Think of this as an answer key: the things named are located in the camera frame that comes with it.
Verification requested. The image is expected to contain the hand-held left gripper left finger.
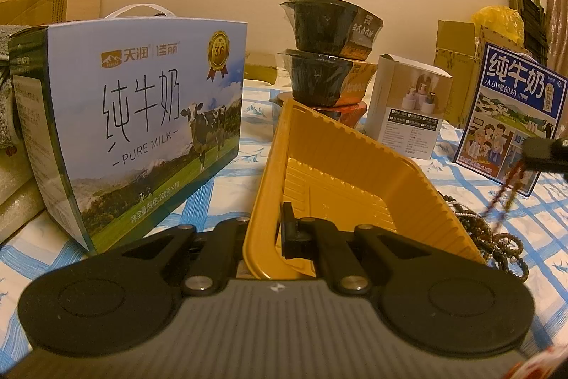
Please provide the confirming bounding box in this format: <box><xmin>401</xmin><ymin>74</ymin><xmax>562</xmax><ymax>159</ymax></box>
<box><xmin>120</xmin><ymin>216</ymin><xmax>251</xmax><ymax>297</ymax></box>

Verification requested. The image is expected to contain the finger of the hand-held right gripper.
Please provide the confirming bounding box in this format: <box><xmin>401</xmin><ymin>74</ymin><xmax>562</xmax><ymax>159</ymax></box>
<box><xmin>521</xmin><ymin>136</ymin><xmax>568</xmax><ymax>180</ymax></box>

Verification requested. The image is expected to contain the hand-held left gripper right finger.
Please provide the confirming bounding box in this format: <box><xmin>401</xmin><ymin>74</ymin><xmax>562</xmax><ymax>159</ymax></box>
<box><xmin>279</xmin><ymin>201</ymin><xmax>431</xmax><ymax>297</ymax></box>

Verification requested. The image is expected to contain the brown bead necklace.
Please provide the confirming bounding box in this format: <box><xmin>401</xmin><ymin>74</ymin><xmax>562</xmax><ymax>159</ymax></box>
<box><xmin>481</xmin><ymin>163</ymin><xmax>526</xmax><ymax>229</ymax></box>

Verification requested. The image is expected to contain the yellow plastic tray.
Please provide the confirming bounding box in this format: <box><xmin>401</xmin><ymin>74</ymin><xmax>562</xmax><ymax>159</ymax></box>
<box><xmin>243</xmin><ymin>97</ymin><xmax>486</xmax><ymax>280</ymax></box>

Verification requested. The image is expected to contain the pile of bead necklaces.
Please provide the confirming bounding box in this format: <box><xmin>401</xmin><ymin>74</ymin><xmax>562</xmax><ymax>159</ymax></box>
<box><xmin>437</xmin><ymin>190</ymin><xmax>531</xmax><ymax>284</ymax></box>

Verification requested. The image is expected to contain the blue cartoon milk carton box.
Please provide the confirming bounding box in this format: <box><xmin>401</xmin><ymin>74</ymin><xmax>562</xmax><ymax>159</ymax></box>
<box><xmin>453</xmin><ymin>42</ymin><xmax>568</xmax><ymax>197</ymax></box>

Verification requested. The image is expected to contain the open brown cardboard box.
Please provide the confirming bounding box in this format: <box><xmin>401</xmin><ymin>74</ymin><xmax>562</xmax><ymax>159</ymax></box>
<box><xmin>434</xmin><ymin>19</ymin><xmax>484</xmax><ymax>126</ymax></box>

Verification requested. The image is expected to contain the red instant food bowl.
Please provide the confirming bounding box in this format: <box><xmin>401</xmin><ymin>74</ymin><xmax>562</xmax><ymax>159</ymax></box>
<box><xmin>268</xmin><ymin>92</ymin><xmax>369</xmax><ymax>129</ymax></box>

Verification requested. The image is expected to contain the black folding trolley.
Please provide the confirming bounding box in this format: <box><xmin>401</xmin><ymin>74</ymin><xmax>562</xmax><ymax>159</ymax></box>
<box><xmin>512</xmin><ymin>0</ymin><xmax>548</xmax><ymax>64</ymax></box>

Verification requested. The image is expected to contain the yellow plastic bag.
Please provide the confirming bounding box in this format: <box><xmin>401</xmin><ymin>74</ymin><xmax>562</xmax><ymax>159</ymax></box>
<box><xmin>471</xmin><ymin>5</ymin><xmax>525</xmax><ymax>47</ymax></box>

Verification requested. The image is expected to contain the small white product box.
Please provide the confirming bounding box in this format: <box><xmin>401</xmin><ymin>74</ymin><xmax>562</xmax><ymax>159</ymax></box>
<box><xmin>364</xmin><ymin>53</ymin><xmax>454</xmax><ymax>161</ymax></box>

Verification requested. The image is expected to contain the cow print milk carton box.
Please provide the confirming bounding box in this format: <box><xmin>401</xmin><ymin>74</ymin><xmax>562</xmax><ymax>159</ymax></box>
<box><xmin>8</xmin><ymin>4</ymin><xmax>248</xmax><ymax>253</ymax></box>

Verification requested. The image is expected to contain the black bowl with orange label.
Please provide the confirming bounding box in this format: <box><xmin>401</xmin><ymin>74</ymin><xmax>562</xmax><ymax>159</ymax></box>
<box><xmin>277</xmin><ymin>49</ymin><xmax>378</xmax><ymax>108</ymax></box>

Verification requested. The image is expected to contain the black instant food bowl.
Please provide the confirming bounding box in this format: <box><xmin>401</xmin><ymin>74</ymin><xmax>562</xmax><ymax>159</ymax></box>
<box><xmin>279</xmin><ymin>0</ymin><xmax>384</xmax><ymax>61</ymax></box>

